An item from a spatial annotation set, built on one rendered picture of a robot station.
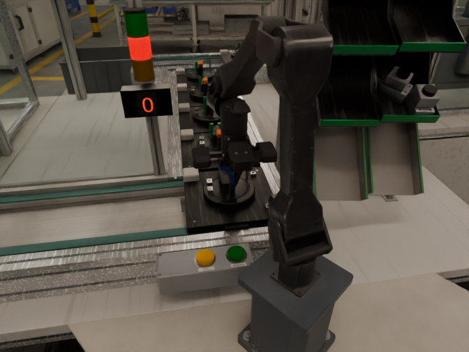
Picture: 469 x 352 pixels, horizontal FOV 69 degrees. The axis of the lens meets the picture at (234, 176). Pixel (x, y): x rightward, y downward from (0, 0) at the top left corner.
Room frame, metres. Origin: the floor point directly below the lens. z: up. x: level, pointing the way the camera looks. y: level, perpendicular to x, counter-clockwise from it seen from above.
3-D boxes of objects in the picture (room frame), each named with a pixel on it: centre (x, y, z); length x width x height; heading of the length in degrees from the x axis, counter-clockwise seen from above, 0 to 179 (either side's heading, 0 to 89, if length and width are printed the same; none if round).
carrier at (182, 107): (1.24, 0.10, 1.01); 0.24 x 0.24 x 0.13; 9
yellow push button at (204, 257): (0.52, 0.06, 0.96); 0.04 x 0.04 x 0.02
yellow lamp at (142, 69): (0.83, 0.22, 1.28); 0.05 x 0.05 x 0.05
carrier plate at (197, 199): (0.75, 0.02, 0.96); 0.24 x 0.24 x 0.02; 9
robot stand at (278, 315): (0.39, -0.11, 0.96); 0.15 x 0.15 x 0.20; 46
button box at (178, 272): (0.52, 0.06, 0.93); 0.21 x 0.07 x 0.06; 99
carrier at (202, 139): (1.00, 0.06, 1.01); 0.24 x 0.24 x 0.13; 9
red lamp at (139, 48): (0.83, 0.22, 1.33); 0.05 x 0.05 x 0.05
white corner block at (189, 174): (0.83, 0.13, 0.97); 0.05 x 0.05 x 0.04; 9
